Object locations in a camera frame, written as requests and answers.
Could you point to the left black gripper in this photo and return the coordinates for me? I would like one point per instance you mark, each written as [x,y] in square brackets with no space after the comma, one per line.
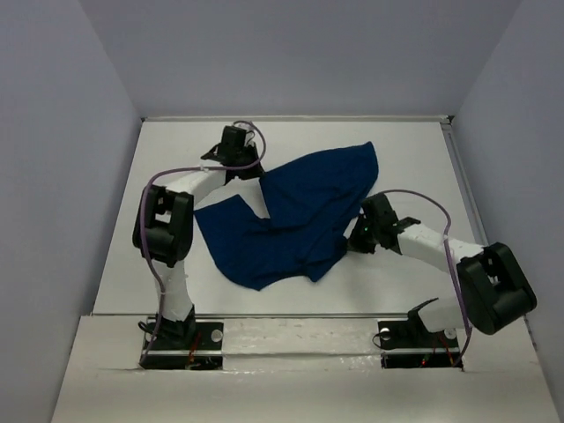
[248,168]

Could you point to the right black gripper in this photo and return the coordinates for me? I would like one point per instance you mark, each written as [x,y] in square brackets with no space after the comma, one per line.
[355,242]

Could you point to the blue t shirt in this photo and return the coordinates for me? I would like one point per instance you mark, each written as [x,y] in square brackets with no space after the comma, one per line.
[310,202]

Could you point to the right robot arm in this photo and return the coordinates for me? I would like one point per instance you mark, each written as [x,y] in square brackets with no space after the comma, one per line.
[490,289]

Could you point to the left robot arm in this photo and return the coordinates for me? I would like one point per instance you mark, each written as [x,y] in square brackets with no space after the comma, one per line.
[164,227]

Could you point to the aluminium rail back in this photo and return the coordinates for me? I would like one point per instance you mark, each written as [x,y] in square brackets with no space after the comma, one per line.
[303,118]

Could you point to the aluminium rail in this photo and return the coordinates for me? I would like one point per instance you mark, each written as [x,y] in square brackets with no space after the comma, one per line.
[391,316]
[303,118]

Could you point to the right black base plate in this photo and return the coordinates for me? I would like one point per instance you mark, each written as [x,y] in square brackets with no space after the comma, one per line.
[404,346]

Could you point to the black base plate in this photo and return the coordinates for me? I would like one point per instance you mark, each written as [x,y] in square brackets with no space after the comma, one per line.
[202,353]
[404,346]

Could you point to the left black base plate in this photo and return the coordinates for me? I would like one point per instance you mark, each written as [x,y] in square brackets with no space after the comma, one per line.
[202,353]

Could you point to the aluminium rail front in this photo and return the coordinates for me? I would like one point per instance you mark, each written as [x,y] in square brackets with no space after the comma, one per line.
[391,316]

